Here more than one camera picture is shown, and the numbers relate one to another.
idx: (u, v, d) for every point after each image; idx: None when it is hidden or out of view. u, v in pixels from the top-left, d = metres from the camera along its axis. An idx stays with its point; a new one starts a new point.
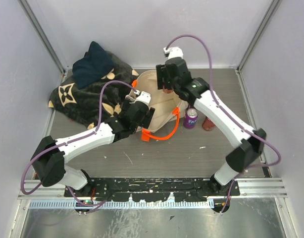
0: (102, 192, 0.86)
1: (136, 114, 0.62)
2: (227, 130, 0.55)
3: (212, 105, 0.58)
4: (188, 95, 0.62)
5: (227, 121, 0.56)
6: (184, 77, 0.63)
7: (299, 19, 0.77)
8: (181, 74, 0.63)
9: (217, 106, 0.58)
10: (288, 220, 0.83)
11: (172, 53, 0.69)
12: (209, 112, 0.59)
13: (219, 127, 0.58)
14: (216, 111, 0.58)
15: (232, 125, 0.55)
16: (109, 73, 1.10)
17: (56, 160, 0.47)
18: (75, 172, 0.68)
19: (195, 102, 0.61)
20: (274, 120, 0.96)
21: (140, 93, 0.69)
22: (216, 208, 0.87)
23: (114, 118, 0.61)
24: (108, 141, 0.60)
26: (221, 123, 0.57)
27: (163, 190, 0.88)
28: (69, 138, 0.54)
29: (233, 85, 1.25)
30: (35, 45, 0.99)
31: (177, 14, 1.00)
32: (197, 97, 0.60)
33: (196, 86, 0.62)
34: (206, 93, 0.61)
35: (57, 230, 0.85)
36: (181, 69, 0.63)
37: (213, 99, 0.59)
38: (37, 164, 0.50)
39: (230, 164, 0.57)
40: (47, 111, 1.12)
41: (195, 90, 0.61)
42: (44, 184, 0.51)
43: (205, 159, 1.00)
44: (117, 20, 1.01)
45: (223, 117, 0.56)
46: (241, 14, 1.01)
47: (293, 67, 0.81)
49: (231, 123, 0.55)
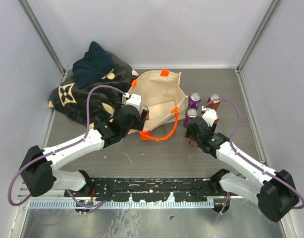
0: (102, 192, 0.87)
1: (125, 118, 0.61)
2: (249, 175, 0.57)
3: (231, 152, 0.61)
4: (209, 148, 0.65)
5: (247, 166, 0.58)
6: (205, 133, 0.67)
7: (300, 19, 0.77)
8: (202, 130, 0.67)
9: (235, 153, 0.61)
10: (289, 220, 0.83)
11: (206, 113, 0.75)
12: (229, 159, 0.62)
13: (241, 173, 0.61)
14: (235, 157, 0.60)
15: (253, 169, 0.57)
16: (109, 73, 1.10)
17: (43, 170, 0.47)
18: (69, 176, 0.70)
19: (217, 154, 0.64)
20: (273, 120, 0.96)
21: (129, 96, 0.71)
22: (216, 208, 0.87)
23: (103, 123, 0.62)
24: (97, 148, 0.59)
26: (242, 169, 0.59)
27: (163, 190, 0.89)
28: (57, 147, 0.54)
29: (233, 85, 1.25)
30: (35, 46, 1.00)
31: (177, 14, 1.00)
32: (217, 148, 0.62)
33: (216, 139, 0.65)
34: (224, 144, 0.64)
35: (57, 230, 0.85)
36: (201, 126, 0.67)
37: (231, 147, 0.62)
38: (25, 175, 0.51)
39: (264, 210, 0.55)
40: (47, 111, 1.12)
41: (215, 143, 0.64)
42: (33, 194, 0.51)
43: (205, 159, 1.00)
44: (117, 20, 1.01)
45: (242, 162, 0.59)
46: (241, 14, 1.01)
47: (293, 67, 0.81)
49: (251, 167, 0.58)
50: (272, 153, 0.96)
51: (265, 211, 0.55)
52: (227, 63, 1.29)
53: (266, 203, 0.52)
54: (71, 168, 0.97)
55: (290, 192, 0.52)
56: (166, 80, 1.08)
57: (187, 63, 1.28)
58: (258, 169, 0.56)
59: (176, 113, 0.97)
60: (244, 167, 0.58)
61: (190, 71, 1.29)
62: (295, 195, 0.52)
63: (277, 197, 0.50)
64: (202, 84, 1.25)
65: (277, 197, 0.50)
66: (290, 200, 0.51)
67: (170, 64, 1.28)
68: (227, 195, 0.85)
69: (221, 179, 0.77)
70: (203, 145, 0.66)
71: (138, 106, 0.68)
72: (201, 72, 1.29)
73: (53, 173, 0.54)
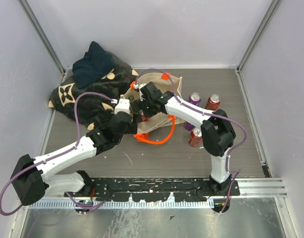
0: (102, 192, 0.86)
1: (118, 125, 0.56)
2: (194, 120, 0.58)
3: (176, 104, 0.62)
4: (159, 106, 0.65)
5: (191, 111, 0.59)
6: (155, 94, 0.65)
7: (300, 19, 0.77)
8: (151, 91, 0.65)
9: (180, 104, 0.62)
10: (288, 220, 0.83)
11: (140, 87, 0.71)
12: (176, 112, 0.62)
13: (189, 122, 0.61)
14: (179, 108, 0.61)
15: (195, 113, 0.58)
16: (109, 73, 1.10)
17: (33, 180, 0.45)
18: (65, 180, 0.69)
19: (167, 110, 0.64)
20: (273, 120, 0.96)
21: (118, 101, 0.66)
22: (216, 208, 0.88)
23: (96, 130, 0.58)
24: (90, 154, 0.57)
26: (187, 116, 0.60)
27: (163, 190, 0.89)
28: (48, 155, 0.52)
29: (233, 85, 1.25)
30: (35, 46, 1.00)
31: (177, 15, 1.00)
32: (164, 103, 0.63)
33: (165, 96, 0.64)
34: (171, 99, 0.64)
35: (56, 230, 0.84)
36: (150, 88, 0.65)
37: (175, 99, 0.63)
38: (16, 184, 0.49)
39: (209, 151, 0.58)
40: (47, 111, 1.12)
41: (163, 100, 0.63)
42: (24, 203, 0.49)
43: (205, 159, 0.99)
44: (117, 20, 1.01)
45: (186, 110, 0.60)
46: (240, 14, 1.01)
47: (292, 67, 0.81)
49: (194, 112, 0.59)
50: (273, 153, 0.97)
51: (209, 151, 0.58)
52: (227, 63, 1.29)
53: (208, 142, 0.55)
54: (71, 168, 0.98)
55: (226, 128, 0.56)
56: (167, 82, 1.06)
57: (187, 64, 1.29)
58: (199, 112, 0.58)
59: (173, 119, 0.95)
60: (188, 113, 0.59)
61: (190, 71, 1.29)
62: (231, 130, 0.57)
63: (214, 133, 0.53)
64: (202, 84, 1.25)
65: (215, 133, 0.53)
66: (228, 136, 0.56)
67: (170, 64, 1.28)
68: (232, 181, 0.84)
69: (213, 175, 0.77)
70: (153, 104, 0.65)
71: (127, 110, 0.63)
72: (201, 72, 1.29)
73: (45, 181, 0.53)
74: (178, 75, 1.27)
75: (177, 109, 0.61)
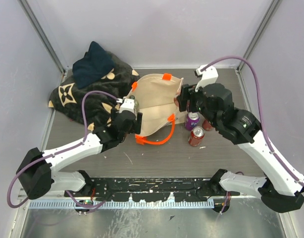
0: (102, 193, 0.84)
1: (123, 124, 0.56)
2: (278, 179, 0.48)
3: (266, 151, 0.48)
4: (235, 134, 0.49)
5: (280, 170, 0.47)
6: (229, 112, 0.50)
7: (299, 20, 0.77)
8: (226, 107, 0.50)
9: (270, 152, 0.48)
10: (288, 219, 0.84)
11: (206, 75, 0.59)
12: (258, 156, 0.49)
13: (265, 172, 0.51)
14: (269, 157, 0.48)
15: (285, 176, 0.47)
16: (109, 73, 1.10)
17: (42, 172, 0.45)
18: (67, 178, 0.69)
19: (244, 145, 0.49)
20: (273, 120, 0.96)
21: (124, 101, 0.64)
22: (216, 208, 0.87)
23: (101, 128, 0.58)
24: (96, 151, 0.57)
26: (271, 170, 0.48)
27: (163, 190, 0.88)
28: (57, 149, 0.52)
29: (233, 85, 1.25)
30: (35, 46, 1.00)
31: (177, 14, 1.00)
32: (248, 140, 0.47)
33: (247, 125, 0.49)
34: (257, 136, 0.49)
35: (56, 230, 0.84)
36: (227, 102, 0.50)
37: (266, 143, 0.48)
38: (23, 177, 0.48)
39: (266, 201, 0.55)
40: (47, 111, 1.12)
41: (245, 129, 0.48)
42: (31, 196, 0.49)
43: (205, 159, 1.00)
44: (116, 20, 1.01)
45: (276, 164, 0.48)
46: (241, 14, 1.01)
47: (293, 67, 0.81)
49: (284, 172, 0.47)
50: None
51: (265, 200, 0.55)
52: (227, 63, 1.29)
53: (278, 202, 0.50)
54: (71, 168, 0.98)
55: None
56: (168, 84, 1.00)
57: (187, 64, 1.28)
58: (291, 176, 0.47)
59: (173, 121, 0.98)
60: (276, 171, 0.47)
61: (189, 71, 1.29)
62: None
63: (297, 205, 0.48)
64: None
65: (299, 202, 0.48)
66: None
67: (170, 64, 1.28)
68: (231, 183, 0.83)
69: (222, 180, 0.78)
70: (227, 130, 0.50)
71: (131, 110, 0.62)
72: None
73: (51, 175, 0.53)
74: (178, 75, 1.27)
75: (264, 157, 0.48)
